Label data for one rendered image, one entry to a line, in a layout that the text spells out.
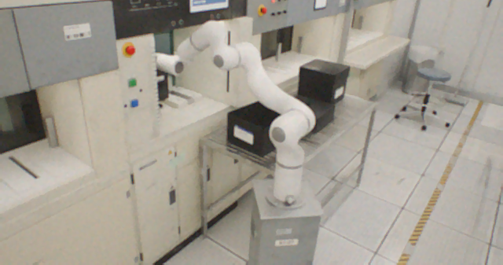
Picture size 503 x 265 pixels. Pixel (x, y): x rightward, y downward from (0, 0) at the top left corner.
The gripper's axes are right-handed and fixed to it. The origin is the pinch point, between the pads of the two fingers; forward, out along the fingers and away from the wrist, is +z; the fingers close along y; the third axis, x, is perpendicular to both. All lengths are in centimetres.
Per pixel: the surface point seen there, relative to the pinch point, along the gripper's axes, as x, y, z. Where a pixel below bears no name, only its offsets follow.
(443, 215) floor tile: -122, 149, -156
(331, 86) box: -29, 107, -67
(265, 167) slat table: -45, 14, -78
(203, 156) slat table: -56, 13, -35
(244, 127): -32, 21, -58
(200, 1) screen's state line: 30.0, 16.4, -30.5
